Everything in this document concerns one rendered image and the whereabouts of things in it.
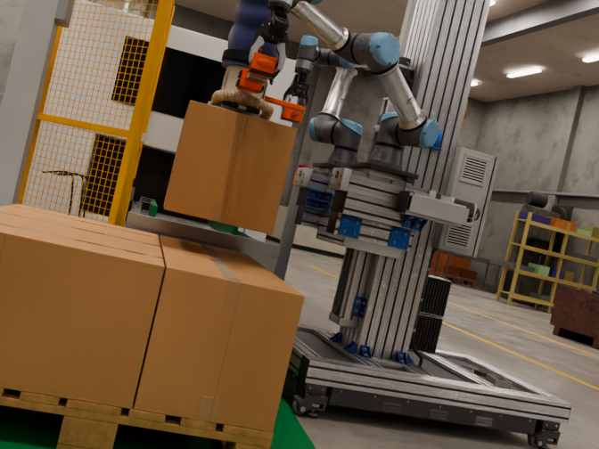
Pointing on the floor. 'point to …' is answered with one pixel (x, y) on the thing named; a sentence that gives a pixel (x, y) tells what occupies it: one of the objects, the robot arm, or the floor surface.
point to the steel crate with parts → (576, 314)
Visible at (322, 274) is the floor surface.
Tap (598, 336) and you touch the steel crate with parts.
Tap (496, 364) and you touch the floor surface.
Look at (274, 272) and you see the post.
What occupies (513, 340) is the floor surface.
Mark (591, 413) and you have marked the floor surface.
